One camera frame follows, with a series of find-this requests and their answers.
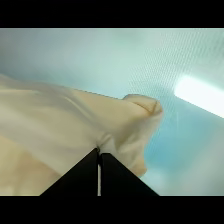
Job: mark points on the cream shirt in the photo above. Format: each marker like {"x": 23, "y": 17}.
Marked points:
{"x": 63, "y": 123}

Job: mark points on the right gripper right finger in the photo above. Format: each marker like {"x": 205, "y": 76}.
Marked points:
{"x": 123, "y": 180}

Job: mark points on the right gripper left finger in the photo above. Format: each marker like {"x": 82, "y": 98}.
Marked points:
{"x": 81, "y": 180}

